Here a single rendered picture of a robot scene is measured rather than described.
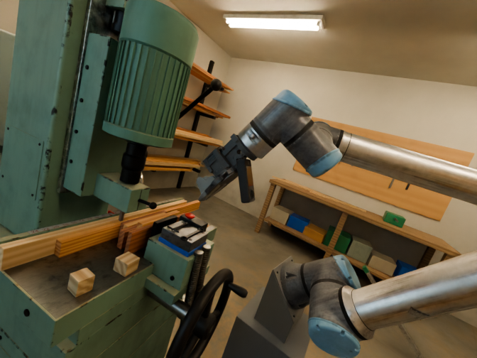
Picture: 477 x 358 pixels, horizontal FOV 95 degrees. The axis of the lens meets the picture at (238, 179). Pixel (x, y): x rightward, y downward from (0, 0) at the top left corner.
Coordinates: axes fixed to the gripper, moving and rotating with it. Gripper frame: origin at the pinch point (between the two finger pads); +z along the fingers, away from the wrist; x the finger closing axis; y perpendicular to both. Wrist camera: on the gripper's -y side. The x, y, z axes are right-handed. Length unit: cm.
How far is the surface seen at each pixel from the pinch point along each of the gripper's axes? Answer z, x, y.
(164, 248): 11.9, 10.4, -5.0
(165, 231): 9.4, 9.2, -1.5
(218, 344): 90, -64, -61
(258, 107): -13, -337, 140
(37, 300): 20.7, 32.9, -1.0
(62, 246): 22.9, 24.0, 8.7
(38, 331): 23.5, 33.4, -5.4
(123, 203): 13.5, 11.9, 11.4
